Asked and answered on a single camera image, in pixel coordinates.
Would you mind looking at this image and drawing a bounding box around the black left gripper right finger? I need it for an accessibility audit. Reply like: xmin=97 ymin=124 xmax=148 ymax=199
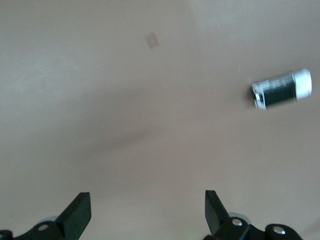
xmin=203 ymin=189 xmax=305 ymax=240

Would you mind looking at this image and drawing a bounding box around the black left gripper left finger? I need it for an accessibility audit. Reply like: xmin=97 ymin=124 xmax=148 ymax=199
xmin=0 ymin=191 xmax=91 ymax=240

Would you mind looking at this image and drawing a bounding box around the white jeep toy black roof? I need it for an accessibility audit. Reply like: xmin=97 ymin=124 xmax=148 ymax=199
xmin=251 ymin=68 xmax=313 ymax=111

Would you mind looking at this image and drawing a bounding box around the faint brown tape patch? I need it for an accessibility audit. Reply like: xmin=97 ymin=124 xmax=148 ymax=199
xmin=144 ymin=32 xmax=161 ymax=50

